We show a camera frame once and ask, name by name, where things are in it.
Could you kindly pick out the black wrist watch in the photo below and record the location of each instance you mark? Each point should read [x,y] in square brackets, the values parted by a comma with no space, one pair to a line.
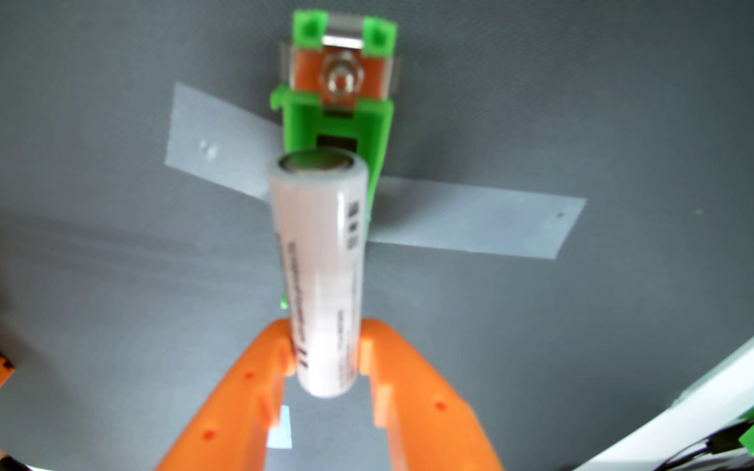
[14,464]

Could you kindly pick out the green battery holder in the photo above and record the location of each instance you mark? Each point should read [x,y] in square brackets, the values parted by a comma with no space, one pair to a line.
[305,124]

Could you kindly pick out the light blue tape piece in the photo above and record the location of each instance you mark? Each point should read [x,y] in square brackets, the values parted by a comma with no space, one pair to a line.
[280,428]

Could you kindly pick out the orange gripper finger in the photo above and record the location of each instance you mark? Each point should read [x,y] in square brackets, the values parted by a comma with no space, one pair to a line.
[233,412]
[426,418]

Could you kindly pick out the white cylindrical battery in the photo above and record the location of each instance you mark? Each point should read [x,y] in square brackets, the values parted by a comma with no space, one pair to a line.
[321,261]

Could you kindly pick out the grey tape strip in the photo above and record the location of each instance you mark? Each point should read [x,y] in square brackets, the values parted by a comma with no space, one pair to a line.
[482,219]

